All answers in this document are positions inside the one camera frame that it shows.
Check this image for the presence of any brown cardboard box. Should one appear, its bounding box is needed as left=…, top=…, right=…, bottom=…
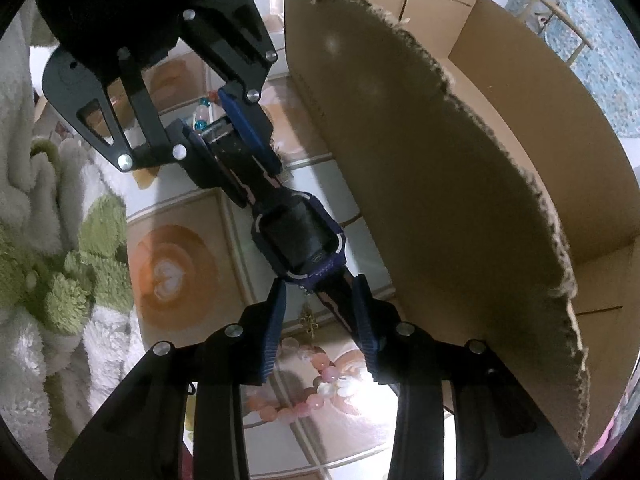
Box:
left=283, top=0, right=640, bottom=466

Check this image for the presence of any wooden chair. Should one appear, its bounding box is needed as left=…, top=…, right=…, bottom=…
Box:
left=520, top=0, right=596, bottom=68

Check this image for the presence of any white and green fluffy blanket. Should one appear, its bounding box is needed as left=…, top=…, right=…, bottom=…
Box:
left=0, top=10, right=151, bottom=466

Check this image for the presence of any multicolour bead bracelet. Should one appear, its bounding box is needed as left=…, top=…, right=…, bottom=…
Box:
left=192, top=91, right=221, bottom=133

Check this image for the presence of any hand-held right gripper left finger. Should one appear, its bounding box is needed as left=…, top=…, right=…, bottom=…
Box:
left=54, top=276, right=288, bottom=480

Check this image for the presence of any blue floral cloth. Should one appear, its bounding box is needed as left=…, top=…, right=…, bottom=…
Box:
left=505, top=0, right=640, bottom=138

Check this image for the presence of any pink bead bracelet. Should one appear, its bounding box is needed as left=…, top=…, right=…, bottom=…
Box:
left=245, top=337, right=368, bottom=426

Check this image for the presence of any pink strap smart watch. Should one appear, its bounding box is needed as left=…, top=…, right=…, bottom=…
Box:
left=197, top=117, right=363, bottom=341

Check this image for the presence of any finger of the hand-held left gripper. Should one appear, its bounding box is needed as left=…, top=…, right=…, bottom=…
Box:
left=180, top=0, right=285, bottom=176
left=41, top=47, right=223, bottom=191

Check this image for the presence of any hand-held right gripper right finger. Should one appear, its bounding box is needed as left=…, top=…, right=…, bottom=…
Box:
left=348, top=274, right=586, bottom=480

